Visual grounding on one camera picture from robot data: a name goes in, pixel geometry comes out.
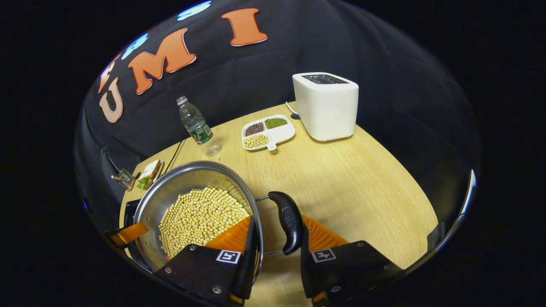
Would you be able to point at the sandwich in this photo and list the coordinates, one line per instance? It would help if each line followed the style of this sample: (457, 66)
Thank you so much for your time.
(150, 172)

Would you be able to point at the stainless steel pot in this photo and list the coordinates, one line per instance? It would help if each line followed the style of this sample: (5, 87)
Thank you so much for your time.
(179, 187)

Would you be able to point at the clear plastic water bottle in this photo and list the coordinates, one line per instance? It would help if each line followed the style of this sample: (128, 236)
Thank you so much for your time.
(196, 125)

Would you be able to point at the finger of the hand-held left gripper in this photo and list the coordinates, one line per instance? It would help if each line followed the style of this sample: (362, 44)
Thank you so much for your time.
(132, 232)

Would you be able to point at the small glass cup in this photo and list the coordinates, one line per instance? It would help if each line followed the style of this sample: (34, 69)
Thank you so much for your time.
(126, 179)

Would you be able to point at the white toaster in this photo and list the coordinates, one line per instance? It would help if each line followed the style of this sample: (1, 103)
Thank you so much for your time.
(328, 111)

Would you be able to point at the pile of soybeans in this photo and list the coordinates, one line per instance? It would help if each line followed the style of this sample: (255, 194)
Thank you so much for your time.
(196, 221)

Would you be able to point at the black induction cooktop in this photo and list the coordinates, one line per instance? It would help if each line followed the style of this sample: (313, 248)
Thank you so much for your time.
(130, 211)

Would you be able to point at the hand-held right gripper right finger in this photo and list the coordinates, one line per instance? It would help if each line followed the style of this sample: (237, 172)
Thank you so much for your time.
(307, 273)

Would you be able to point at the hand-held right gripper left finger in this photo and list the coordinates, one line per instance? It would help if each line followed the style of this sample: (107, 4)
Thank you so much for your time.
(249, 273)

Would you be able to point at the white divided bean dish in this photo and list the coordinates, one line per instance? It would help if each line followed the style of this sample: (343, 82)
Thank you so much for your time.
(281, 134)

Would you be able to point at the black backdrop cloth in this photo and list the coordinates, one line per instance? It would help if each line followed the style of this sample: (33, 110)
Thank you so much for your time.
(384, 64)

